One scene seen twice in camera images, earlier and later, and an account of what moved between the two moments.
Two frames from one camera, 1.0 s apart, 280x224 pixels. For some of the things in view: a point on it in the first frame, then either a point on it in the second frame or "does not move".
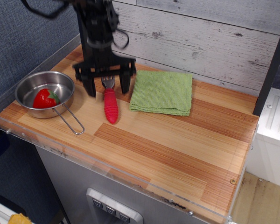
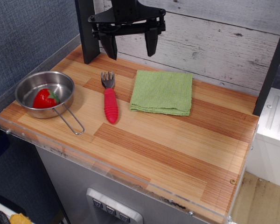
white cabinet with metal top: x=269 y=157 does not move
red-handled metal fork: x=110 y=99 does not move
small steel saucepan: x=62 y=85 does not move
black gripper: x=101 y=60 → x=127 y=17
